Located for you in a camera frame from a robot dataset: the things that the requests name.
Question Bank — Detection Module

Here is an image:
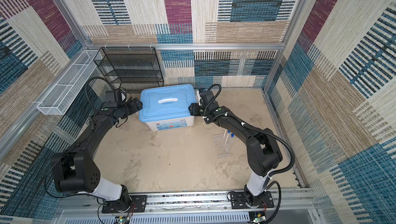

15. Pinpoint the blue plastic lid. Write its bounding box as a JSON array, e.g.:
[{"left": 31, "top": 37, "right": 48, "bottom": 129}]
[{"left": 139, "top": 84, "right": 197, "bottom": 123}]

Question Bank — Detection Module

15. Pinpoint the white plastic bin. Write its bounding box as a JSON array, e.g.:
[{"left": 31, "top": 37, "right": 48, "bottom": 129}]
[{"left": 145, "top": 116, "right": 194, "bottom": 131}]

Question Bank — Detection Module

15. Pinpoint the blue capped test tube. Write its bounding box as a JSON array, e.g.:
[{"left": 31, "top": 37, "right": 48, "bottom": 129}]
[
  {"left": 225, "top": 130, "right": 231, "bottom": 144},
  {"left": 225, "top": 133, "right": 234, "bottom": 145}
]

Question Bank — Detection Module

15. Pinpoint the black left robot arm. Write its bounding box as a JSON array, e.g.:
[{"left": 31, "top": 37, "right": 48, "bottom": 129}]
[{"left": 43, "top": 88, "right": 143, "bottom": 207}]

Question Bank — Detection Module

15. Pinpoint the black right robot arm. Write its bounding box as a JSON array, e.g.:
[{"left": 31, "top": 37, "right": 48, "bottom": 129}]
[{"left": 189, "top": 84, "right": 296, "bottom": 208}]

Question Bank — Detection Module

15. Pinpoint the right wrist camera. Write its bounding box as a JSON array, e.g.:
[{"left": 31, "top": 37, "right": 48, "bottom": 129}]
[{"left": 196, "top": 88, "right": 208, "bottom": 106}]

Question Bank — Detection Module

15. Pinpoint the black wire mesh shelf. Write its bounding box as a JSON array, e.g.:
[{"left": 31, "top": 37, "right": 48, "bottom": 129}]
[{"left": 94, "top": 47, "right": 164, "bottom": 93}]

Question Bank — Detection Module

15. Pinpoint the white wire mesh basket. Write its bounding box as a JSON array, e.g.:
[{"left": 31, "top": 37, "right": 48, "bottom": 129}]
[{"left": 37, "top": 50, "right": 101, "bottom": 115}]

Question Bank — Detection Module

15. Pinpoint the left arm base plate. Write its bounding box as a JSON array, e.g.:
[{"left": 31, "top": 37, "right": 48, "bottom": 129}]
[{"left": 101, "top": 195, "right": 147, "bottom": 214}]

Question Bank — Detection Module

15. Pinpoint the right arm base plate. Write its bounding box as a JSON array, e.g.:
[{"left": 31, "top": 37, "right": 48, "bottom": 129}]
[{"left": 226, "top": 191, "right": 274, "bottom": 209}]

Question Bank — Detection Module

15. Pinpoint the aluminium mounting rail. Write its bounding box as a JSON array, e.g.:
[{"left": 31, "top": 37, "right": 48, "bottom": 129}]
[{"left": 53, "top": 188, "right": 319, "bottom": 219}]

